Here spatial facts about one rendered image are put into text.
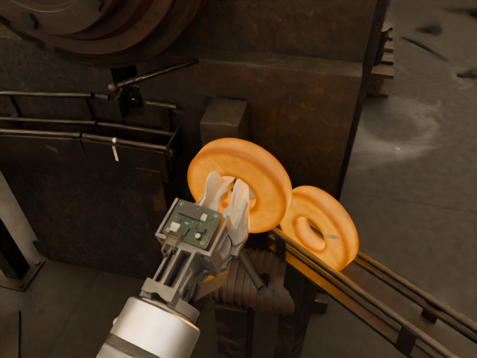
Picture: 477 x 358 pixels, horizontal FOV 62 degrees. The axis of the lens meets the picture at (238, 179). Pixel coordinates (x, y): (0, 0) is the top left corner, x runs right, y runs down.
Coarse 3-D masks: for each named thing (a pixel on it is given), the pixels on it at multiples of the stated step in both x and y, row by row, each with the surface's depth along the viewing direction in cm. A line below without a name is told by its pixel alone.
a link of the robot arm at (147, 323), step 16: (128, 304) 43; (144, 304) 41; (160, 304) 42; (128, 320) 41; (144, 320) 40; (160, 320) 40; (176, 320) 41; (128, 336) 40; (144, 336) 40; (160, 336) 40; (176, 336) 41; (192, 336) 42; (160, 352) 39; (176, 352) 40
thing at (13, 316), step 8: (16, 312) 131; (0, 320) 129; (8, 320) 129; (16, 320) 129; (0, 328) 127; (8, 328) 127; (16, 328) 127; (0, 336) 125; (8, 336) 125; (16, 336) 125; (0, 344) 123; (8, 344) 123; (16, 344) 123; (0, 352) 121; (8, 352) 121; (16, 352) 121
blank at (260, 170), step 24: (216, 144) 53; (240, 144) 52; (192, 168) 56; (216, 168) 54; (240, 168) 52; (264, 168) 51; (192, 192) 60; (264, 192) 53; (288, 192) 54; (264, 216) 56
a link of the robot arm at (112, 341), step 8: (112, 336) 41; (104, 344) 41; (112, 344) 40; (120, 344) 40; (128, 344) 39; (104, 352) 40; (112, 352) 39; (120, 352) 39; (128, 352) 39; (136, 352) 39; (144, 352) 39
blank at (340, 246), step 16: (304, 192) 64; (320, 192) 63; (288, 208) 68; (304, 208) 64; (320, 208) 61; (336, 208) 61; (288, 224) 70; (304, 224) 70; (320, 224) 63; (336, 224) 60; (352, 224) 61; (304, 240) 69; (320, 240) 69; (336, 240) 61; (352, 240) 61; (320, 256) 67; (336, 256) 63; (352, 256) 63
